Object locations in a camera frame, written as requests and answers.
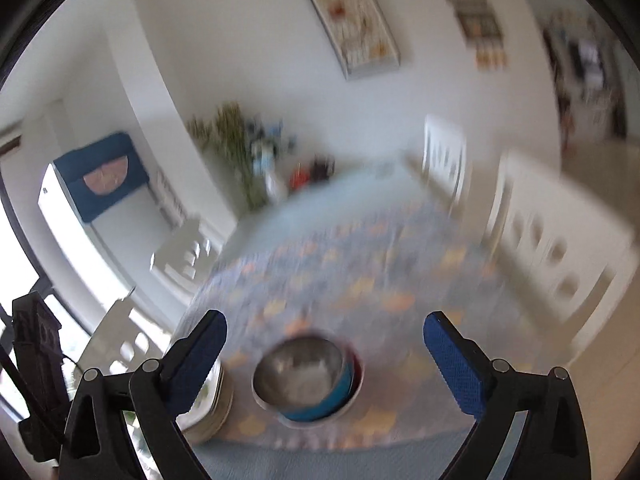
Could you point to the large framed butterfly picture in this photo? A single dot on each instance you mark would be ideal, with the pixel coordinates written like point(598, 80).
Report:
point(350, 15)

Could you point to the blue refrigerator cover cloth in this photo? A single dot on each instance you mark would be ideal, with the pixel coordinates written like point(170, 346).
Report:
point(100, 180)

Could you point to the white ribbed vase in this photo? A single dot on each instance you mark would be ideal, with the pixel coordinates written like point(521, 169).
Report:
point(272, 175)

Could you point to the printed blue tablecloth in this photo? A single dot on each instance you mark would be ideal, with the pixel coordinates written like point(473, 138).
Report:
point(350, 260)

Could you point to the red teapot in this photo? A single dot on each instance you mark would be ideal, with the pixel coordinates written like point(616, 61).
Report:
point(299, 177)

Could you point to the white refrigerator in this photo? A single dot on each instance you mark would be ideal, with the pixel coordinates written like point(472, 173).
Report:
point(130, 220)

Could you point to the white dining chair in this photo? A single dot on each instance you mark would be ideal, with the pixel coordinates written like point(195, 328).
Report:
point(185, 255)
point(125, 340)
point(442, 155)
point(550, 220)

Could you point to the blue steel bowl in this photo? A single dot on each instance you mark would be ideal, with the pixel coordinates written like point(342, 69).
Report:
point(300, 370)

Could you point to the stack of white plates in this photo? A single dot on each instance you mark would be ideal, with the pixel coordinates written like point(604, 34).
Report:
point(215, 410)

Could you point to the flower bouquet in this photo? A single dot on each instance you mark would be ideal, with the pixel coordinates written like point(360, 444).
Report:
point(230, 135)

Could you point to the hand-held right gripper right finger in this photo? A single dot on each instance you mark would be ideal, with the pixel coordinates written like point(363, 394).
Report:
point(450, 360)

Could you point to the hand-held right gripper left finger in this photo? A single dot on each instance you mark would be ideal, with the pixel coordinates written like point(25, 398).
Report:
point(200, 360)

